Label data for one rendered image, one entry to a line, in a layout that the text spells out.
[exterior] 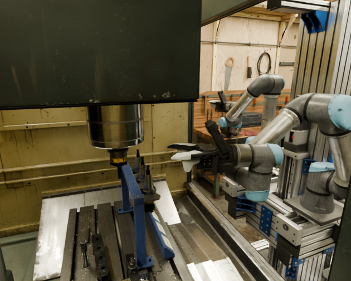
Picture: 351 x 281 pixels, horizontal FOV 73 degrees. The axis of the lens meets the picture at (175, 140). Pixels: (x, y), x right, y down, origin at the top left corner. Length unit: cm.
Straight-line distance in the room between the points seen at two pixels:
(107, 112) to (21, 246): 152
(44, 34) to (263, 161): 65
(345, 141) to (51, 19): 99
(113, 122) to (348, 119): 77
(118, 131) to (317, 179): 100
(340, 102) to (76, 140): 149
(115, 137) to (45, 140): 117
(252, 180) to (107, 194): 125
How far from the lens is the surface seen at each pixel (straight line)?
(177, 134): 186
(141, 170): 108
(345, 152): 111
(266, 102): 171
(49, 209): 185
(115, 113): 61
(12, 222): 204
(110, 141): 63
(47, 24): 57
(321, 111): 99
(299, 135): 150
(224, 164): 76
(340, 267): 101
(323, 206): 138
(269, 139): 96
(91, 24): 57
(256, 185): 82
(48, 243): 172
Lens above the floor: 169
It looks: 16 degrees down
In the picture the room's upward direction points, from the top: straight up
